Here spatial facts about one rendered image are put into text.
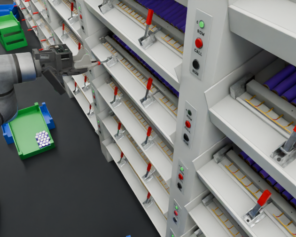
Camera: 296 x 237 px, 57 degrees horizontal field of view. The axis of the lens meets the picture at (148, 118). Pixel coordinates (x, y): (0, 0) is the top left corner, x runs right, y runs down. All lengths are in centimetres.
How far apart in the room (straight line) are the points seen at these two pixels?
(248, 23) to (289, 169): 23
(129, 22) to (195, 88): 36
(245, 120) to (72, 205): 115
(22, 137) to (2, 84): 96
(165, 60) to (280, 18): 33
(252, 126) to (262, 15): 19
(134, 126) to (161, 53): 43
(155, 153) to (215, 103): 46
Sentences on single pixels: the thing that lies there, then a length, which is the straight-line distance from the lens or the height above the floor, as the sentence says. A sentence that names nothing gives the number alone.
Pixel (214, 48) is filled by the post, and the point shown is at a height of 105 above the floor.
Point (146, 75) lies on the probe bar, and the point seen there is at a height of 78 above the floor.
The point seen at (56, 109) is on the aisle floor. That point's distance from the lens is 207.
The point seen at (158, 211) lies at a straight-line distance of 127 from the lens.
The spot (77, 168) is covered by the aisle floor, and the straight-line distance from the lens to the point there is 165.
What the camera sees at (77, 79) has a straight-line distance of 171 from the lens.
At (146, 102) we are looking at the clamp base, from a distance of 82.
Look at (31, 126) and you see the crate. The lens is 187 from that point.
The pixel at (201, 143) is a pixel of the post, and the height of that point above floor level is 82.
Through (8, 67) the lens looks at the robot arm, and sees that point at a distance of 90.
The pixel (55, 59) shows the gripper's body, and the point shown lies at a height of 83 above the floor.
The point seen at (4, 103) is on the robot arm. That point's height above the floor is 73.
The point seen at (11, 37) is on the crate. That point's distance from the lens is 294.
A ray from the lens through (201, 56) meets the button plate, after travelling 51.
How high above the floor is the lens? 127
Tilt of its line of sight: 42 degrees down
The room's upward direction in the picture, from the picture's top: straight up
